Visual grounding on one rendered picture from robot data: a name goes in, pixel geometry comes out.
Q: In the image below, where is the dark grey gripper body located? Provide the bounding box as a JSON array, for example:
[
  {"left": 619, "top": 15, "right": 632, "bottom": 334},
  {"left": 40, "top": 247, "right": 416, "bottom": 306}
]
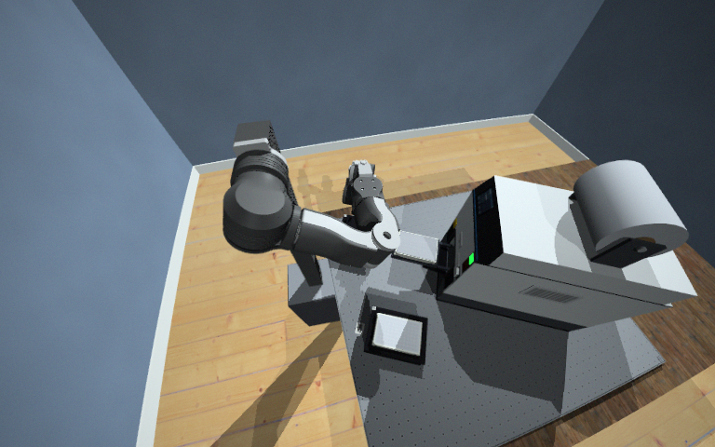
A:
[{"left": 343, "top": 165, "right": 353, "bottom": 206}]

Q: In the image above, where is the black rectangular frame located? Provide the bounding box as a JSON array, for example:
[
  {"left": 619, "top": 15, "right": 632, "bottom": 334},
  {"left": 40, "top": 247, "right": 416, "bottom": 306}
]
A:
[
  {"left": 342, "top": 214, "right": 357, "bottom": 229},
  {"left": 364, "top": 306, "right": 428, "bottom": 365}
]

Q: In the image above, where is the grey cylinder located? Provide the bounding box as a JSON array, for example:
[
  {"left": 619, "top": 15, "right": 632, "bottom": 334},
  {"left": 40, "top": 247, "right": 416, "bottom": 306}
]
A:
[{"left": 573, "top": 160, "right": 689, "bottom": 258}]

